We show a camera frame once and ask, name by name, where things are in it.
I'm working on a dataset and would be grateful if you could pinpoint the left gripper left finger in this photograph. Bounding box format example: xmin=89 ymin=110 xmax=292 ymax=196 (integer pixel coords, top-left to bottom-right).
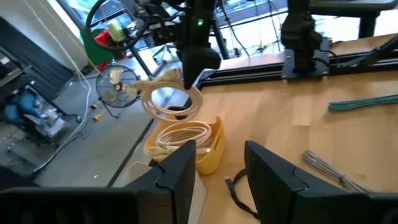
xmin=124 ymin=139 xmax=197 ymax=224

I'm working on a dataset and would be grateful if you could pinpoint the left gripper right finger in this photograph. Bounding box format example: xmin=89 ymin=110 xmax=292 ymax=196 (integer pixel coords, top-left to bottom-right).
xmin=244 ymin=140 xmax=398 ymax=224

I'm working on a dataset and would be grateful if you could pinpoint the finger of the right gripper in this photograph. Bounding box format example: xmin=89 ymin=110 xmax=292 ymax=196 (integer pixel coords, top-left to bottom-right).
xmin=190 ymin=46 xmax=222 ymax=90
xmin=181 ymin=47 xmax=201 ymax=91

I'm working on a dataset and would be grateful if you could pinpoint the black USB cable coil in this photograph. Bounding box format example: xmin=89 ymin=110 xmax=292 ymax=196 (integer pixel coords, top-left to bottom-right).
xmin=224 ymin=169 xmax=261 ymax=220

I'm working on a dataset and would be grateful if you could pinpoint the white USB cable coil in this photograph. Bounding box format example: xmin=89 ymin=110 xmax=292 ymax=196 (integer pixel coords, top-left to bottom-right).
xmin=130 ymin=68 xmax=203 ymax=123
xmin=148 ymin=120 xmax=214 ymax=156

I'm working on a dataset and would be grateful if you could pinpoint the office chair base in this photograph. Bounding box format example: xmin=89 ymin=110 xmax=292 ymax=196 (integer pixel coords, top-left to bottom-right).
xmin=151 ymin=42 xmax=180 ymax=65

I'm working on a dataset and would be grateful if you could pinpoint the yellow plastic bin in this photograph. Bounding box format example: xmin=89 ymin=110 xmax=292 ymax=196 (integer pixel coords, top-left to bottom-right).
xmin=142 ymin=115 xmax=227 ymax=175

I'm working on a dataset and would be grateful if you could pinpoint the black floor fan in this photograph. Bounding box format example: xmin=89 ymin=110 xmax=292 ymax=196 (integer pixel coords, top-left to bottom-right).
xmin=95 ymin=64 xmax=141 ymax=119

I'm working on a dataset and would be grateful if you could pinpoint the pale yellow roll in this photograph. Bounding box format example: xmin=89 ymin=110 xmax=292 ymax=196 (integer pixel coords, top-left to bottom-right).
xmin=107 ymin=20 xmax=127 ymax=43

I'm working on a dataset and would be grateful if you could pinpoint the red container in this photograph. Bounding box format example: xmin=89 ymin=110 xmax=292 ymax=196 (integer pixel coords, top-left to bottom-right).
xmin=94 ymin=29 xmax=113 ymax=47

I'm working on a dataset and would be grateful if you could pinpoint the green bin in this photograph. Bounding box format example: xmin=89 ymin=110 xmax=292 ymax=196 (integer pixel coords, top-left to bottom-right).
xmin=79 ymin=27 xmax=114 ymax=68

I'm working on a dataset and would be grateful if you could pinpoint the blue machine on shelf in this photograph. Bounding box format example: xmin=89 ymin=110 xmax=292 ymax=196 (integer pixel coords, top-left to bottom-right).
xmin=0 ymin=90 xmax=68 ymax=147

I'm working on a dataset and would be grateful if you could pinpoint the silver corner bracket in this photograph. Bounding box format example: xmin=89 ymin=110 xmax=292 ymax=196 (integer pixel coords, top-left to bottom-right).
xmin=193 ymin=68 xmax=218 ymax=90

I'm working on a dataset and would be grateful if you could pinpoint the black aluminium frame rail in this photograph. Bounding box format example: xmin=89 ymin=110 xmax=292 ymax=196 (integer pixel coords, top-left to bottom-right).
xmin=195 ymin=37 xmax=398 ymax=91

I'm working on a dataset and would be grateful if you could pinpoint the grey cable bundle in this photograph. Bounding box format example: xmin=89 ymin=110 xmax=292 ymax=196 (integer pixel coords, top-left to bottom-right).
xmin=300 ymin=149 xmax=373 ymax=194

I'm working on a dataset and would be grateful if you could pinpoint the white floor cable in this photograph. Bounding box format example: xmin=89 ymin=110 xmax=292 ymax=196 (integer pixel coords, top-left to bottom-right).
xmin=21 ymin=0 xmax=93 ymax=175

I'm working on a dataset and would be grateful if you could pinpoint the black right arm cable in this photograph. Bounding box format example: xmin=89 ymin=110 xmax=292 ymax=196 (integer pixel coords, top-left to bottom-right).
xmin=85 ymin=0 xmax=187 ymax=52

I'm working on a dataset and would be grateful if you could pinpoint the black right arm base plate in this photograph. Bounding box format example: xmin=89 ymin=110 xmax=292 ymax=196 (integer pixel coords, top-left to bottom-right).
xmin=281 ymin=39 xmax=331 ymax=79

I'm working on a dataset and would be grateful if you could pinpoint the black desk frame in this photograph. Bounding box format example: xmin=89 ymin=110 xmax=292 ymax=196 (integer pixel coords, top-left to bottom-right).
xmin=309 ymin=0 xmax=398 ymax=40

